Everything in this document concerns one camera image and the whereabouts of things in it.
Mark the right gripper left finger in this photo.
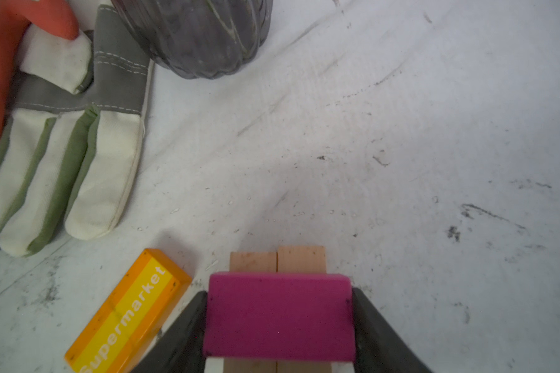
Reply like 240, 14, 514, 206
132, 291, 208, 373

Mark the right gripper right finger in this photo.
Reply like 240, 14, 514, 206
352, 288, 431, 373

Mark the magenta block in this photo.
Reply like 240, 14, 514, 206
203, 272, 356, 362

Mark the orange supermarket block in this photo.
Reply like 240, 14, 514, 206
65, 249, 192, 372

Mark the green white work glove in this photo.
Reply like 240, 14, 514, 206
0, 1, 152, 256

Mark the dark ribbed glass vase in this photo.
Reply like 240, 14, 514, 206
113, 0, 273, 79

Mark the orange white work glove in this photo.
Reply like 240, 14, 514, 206
0, 0, 79, 137

